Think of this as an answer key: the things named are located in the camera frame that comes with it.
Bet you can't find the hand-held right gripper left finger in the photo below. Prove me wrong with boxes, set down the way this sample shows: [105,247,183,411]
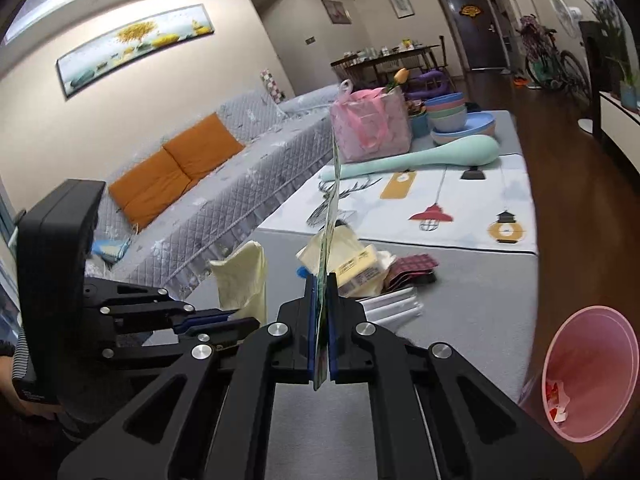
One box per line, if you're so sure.
[57,275,322,480]

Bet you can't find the light blue cloth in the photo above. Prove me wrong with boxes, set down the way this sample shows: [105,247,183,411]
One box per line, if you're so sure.
[91,237,132,263]

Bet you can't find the blue plastic cup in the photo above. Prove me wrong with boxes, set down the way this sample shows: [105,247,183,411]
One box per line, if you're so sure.
[407,110,430,138]

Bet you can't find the purple toy chair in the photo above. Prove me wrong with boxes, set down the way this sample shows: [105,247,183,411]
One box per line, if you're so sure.
[405,70,453,98]

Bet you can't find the white standing fan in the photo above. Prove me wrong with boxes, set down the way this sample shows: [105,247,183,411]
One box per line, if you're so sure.
[548,0,608,136]

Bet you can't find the tall black cabinet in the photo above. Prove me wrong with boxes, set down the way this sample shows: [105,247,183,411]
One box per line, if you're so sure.
[580,20,617,137]

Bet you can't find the pale yellow paper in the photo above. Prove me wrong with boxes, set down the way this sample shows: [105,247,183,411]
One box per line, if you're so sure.
[209,240,268,323]

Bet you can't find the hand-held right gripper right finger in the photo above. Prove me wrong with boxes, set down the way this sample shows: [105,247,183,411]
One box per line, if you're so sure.
[327,295,583,480]

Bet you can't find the pink tote bag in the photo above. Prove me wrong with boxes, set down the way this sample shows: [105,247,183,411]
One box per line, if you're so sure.
[330,80,413,163]

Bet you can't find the white printed mat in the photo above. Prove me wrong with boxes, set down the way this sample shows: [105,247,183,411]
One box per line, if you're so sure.
[257,152,538,256]

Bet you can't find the small framed picture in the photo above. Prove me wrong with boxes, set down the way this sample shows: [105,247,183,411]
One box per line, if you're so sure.
[321,0,352,25]

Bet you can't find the red white wrapper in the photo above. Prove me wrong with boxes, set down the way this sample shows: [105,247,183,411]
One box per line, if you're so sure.
[545,380,571,423]

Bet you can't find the orange cushion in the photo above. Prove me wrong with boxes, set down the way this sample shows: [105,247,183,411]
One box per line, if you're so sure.
[162,112,246,181]
[107,149,193,231]

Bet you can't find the pale yellow plastic wrapper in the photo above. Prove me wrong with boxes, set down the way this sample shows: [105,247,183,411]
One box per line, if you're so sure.
[297,225,361,281]

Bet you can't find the dark door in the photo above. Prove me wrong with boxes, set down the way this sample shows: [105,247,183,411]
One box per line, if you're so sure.
[442,0,508,71]

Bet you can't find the pink plastic bin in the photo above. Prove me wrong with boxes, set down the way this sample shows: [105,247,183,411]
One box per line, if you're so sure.
[517,305,640,443]

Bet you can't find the green potted plant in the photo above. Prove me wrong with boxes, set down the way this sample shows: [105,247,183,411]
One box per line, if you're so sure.
[585,0,640,111]

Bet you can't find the checked pillow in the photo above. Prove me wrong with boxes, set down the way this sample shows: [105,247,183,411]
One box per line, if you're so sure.
[260,69,287,103]

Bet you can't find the green printed packet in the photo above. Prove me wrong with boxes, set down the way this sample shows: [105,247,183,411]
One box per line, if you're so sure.
[314,130,343,392]

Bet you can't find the dark red plaid packet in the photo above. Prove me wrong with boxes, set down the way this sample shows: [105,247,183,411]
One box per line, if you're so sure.
[385,254,440,291]

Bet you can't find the white tissue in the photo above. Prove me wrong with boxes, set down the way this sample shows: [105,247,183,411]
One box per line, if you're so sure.
[375,250,401,281]

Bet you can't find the wooden dining table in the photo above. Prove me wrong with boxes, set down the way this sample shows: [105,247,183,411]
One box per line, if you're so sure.
[331,44,441,81]

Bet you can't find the grey quilted sofa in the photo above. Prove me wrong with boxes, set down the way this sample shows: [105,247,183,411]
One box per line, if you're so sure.
[87,82,351,301]

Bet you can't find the white television cabinet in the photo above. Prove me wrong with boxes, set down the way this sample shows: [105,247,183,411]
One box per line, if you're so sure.
[599,91,640,173]

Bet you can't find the yellow snack packet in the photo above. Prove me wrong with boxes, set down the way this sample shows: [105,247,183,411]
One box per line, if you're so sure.
[332,244,379,298]

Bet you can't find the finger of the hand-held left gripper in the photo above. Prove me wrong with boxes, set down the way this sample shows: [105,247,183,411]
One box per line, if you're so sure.
[86,278,238,327]
[101,316,262,370]

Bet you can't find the stack of pastel bowls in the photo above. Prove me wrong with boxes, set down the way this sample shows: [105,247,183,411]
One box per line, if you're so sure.
[424,92,468,133]

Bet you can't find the mint green long pillow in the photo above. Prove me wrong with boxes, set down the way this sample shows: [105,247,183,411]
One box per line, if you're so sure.
[320,135,501,182]

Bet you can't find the long wall painting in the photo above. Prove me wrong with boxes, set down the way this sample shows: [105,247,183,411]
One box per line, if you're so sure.
[56,4,217,99]

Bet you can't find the bicycle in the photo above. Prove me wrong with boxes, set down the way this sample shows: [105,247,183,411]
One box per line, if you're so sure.
[517,14,591,98]

